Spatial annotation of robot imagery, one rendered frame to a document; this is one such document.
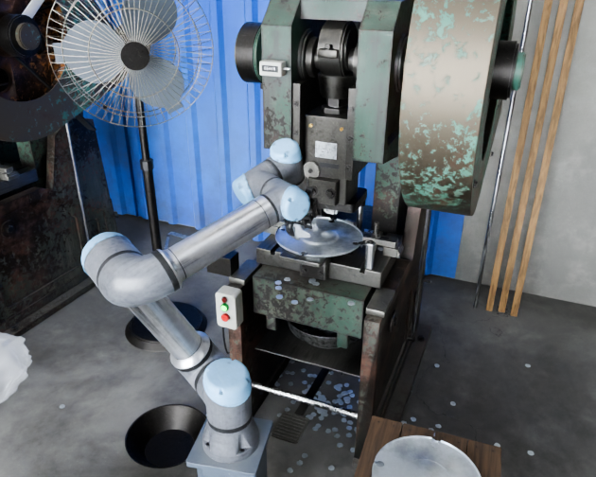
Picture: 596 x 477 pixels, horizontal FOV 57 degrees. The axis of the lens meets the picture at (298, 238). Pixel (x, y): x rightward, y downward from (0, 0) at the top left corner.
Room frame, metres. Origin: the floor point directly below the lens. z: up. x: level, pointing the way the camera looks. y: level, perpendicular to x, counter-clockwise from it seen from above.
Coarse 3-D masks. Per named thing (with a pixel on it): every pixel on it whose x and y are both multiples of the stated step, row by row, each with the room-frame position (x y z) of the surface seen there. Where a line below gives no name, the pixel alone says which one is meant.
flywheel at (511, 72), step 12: (504, 48) 1.53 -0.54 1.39; (516, 48) 1.53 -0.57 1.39; (504, 60) 1.51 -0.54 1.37; (516, 60) 1.53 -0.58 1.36; (504, 72) 1.50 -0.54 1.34; (516, 72) 1.51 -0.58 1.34; (492, 84) 1.51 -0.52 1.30; (504, 84) 1.50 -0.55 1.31; (516, 84) 1.52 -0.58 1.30; (492, 96) 1.53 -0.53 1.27; (504, 96) 1.52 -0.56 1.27
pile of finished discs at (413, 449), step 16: (384, 448) 1.13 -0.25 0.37; (400, 448) 1.13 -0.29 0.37; (416, 448) 1.13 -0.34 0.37; (432, 448) 1.13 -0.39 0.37; (448, 448) 1.13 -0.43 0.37; (384, 464) 1.07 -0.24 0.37; (400, 464) 1.07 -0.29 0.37; (416, 464) 1.07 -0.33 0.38; (432, 464) 1.07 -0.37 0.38; (448, 464) 1.07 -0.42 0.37; (464, 464) 1.07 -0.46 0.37
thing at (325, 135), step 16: (320, 112) 1.74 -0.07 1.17; (336, 112) 1.71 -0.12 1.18; (320, 128) 1.68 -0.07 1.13; (336, 128) 1.66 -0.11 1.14; (320, 144) 1.68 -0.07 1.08; (336, 144) 1.66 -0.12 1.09; (320, 160) 1.68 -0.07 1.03; (336, 160) 1.66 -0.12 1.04; (320, 176) 1.68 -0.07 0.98; (336, 176) 1.66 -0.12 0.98; (320, 192) 1.65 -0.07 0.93; (336, 192) 1.63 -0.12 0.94; (352, 192) 1.70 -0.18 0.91
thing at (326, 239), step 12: (312, 228) 1.68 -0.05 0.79; (324, 228) 1.68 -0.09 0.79; (336, 228) 1.70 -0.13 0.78; (348, 228) 1.70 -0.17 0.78; (276, 240) 1.59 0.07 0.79; (288, 240) 1.60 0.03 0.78; (300, 240) 1.60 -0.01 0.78; (312, 240) 1.59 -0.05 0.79; (324, 240) 1.59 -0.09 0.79; (336, 240) 1.60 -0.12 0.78; (348, 240) 1.60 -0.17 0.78; (360, 240) 1.60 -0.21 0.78; (300, 252) 1.52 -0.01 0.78; (312, 252) 1.52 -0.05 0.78; (324, 252) 1.52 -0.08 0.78; (336, 252) 1.52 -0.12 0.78; (348, 252) 1.52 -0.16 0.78
